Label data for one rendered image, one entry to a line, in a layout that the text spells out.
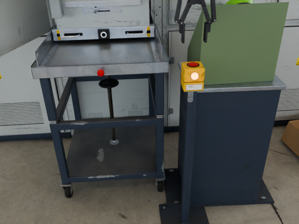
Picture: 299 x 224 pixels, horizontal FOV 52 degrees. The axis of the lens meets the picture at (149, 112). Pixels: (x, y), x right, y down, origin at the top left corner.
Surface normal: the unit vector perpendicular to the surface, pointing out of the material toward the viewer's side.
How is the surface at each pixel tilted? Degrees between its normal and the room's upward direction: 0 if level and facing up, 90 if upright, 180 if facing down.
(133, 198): 0
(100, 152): 0
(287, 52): 90
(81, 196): 0
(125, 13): 90
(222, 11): 90
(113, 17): 90
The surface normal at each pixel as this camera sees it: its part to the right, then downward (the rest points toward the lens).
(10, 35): 0.96, 0.11
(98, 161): -0.02, -0.87
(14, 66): 0.07, 0.50
